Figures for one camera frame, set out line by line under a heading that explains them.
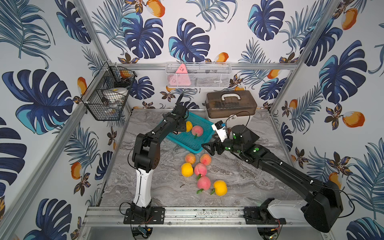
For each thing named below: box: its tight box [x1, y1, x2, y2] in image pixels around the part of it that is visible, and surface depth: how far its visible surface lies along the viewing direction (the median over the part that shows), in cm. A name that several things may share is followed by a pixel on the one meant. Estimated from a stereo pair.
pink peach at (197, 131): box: [191, 125, 204, 139], surface depth 104 cm
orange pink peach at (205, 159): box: [200, 153, 212, 166], surface depth 90 cm
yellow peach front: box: [214, 180, 228, 196], surface depth 80 cm
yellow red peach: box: [186, 121, 193, 133], surface depth 106 cm
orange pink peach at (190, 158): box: [185, 153, 196, 165], surface depth 92 cm
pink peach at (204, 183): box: [197, 176, 211, 191], surface depth 82 cm
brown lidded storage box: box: [205, 90, 258, 119], surface depth 102 cm
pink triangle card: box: [169, 63, 192, 86], surface depth 92 cm
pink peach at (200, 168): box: [194, 162, 207, 177], surface depth 86 cm
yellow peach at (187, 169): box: [181, 162, 194, 177], surface depth 87 cm
